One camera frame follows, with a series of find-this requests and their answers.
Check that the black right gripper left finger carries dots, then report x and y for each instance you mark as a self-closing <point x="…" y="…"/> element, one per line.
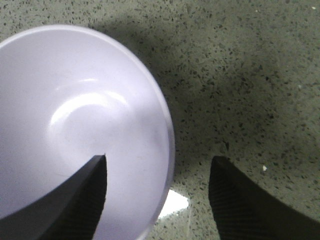
<point x="71" y="211"/>

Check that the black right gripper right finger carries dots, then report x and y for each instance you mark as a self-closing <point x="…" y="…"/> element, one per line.
<point x="244" y="211"/>

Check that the lilac plastic bowl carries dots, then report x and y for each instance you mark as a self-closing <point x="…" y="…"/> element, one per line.
<point x="68" y="93"/>

